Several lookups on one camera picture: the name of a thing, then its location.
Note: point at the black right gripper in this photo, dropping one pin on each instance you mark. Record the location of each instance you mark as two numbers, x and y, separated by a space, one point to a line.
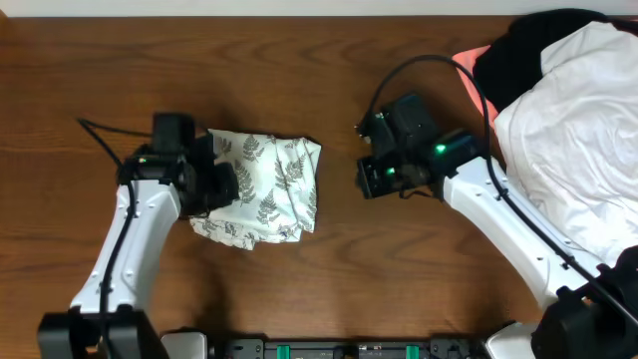
371 179

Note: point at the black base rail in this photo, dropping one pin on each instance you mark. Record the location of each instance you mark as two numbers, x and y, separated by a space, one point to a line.
349 349

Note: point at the white fern print cloth bag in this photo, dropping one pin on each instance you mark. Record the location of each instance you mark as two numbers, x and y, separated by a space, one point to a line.
276 186

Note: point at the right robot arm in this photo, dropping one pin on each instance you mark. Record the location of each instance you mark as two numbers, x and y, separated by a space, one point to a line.
589 308

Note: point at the black garment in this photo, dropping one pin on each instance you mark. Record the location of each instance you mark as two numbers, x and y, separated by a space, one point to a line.
511 65

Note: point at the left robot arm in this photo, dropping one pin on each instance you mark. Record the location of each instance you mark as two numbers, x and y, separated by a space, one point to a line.
172 177

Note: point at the white garment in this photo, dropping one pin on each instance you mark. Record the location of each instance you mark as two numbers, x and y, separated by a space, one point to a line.
570 143

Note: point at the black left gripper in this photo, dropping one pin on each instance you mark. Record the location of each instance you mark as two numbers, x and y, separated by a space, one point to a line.
227 187

